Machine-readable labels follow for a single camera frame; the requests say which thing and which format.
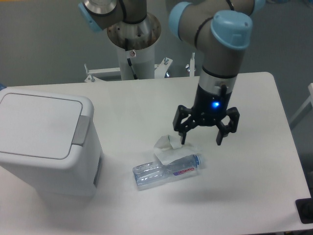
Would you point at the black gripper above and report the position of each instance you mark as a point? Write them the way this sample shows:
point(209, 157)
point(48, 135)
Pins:
point(208, 110)

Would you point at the white push-lid trash can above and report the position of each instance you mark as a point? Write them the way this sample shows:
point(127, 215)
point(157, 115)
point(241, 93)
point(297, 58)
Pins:
point(49, 141)

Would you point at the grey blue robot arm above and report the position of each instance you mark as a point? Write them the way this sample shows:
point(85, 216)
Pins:
point(220, 29)

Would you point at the crumpled white tissue paper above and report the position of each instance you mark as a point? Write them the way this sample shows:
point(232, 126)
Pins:
point(168, 148)

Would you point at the crushed clear plastic bottle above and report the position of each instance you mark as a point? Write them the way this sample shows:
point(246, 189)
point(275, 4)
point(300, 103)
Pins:
point(154, 174)

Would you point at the black clamp at table corner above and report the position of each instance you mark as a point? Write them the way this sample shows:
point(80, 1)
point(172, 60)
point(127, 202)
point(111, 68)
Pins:
point(305, 210)

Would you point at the white metal base frame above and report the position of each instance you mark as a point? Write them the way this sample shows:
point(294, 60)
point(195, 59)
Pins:
point(131, 71)

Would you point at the white frame at right edge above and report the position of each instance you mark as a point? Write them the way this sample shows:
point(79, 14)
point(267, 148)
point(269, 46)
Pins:
point(303, 110)

